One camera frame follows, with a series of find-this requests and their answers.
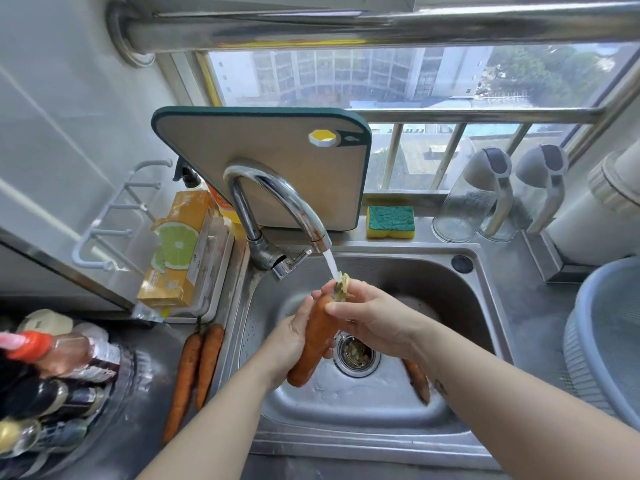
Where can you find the steel drain strainer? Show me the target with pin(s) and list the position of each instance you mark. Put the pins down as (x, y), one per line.
(361, 357)

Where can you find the white plastic tray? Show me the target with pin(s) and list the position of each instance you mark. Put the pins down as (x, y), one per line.
(227, 259)

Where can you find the transparent plastic packet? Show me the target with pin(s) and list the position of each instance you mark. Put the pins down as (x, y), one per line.
(210, 262)

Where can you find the orange carrot with leafy stem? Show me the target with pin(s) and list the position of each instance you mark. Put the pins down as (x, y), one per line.
(315, 339)

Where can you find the person's right forearm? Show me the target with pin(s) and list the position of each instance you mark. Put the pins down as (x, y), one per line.
(530, 414)

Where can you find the clear plastic bag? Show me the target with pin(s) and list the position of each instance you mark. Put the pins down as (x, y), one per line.
(149, 312)

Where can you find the blue plastic colander basin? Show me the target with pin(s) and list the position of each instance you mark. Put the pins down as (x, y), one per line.
(612, 339)

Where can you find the white duct pipe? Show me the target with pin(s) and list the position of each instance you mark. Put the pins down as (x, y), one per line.
(587, 239)

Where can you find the person's right hand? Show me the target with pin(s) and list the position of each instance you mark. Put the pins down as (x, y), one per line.
(385, 319)

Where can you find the beige capped bottle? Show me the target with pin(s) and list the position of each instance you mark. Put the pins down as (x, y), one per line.
(46, 322)

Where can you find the person's left hand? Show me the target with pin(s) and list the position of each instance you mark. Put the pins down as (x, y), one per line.
(280, 349)

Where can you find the glass pitcher with grey lid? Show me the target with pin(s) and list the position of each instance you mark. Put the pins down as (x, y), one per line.
(547, 164)
(457, 209)

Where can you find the steel overhead pipe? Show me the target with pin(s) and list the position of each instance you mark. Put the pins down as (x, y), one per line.
(350, 32)

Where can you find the orange box with lime picture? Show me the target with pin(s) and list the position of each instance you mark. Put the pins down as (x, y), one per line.
(179, 244)

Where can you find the stainless steel sink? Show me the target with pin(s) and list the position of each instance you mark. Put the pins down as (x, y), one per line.
(350, 409)

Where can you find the white capped bottle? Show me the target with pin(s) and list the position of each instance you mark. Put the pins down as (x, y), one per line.
(90, 332)

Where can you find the black capped dark bottle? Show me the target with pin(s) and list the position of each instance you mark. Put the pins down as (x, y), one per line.
(12, 372)

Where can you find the black sink hole plug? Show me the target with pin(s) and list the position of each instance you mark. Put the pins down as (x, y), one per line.
(462, 264)

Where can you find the dark soy sauce bottle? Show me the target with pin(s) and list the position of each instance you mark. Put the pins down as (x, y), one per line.
(52, 398)

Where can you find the window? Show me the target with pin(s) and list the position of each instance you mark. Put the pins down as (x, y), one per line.
(360, 74)

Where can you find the red capped sauce bottle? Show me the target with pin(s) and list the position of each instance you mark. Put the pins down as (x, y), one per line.
(67, 354)

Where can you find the chrome faucet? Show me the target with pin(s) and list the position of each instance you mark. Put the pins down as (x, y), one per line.
(247, 219)

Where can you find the beige green-rimmed cutting board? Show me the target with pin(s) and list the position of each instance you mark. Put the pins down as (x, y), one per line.
(240, 147)

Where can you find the yellow dish soap pump bottle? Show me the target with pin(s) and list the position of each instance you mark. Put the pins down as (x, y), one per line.
(230, 213)

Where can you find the person's left forearm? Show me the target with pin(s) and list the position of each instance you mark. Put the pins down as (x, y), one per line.
(210, 434)

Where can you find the white wall hook rack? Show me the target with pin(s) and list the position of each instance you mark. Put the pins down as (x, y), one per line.
(95, 232)

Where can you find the yellow green sponge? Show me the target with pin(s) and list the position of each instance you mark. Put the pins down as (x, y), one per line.
(391, 221)

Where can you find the steel window guard rail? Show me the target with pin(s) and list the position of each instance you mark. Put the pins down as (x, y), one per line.
(480, 116)

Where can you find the slim orange carrot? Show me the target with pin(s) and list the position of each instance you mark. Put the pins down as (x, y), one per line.
(182, 379)

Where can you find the yellow capped bottle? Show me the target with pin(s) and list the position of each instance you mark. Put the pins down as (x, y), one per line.
(14, 434)

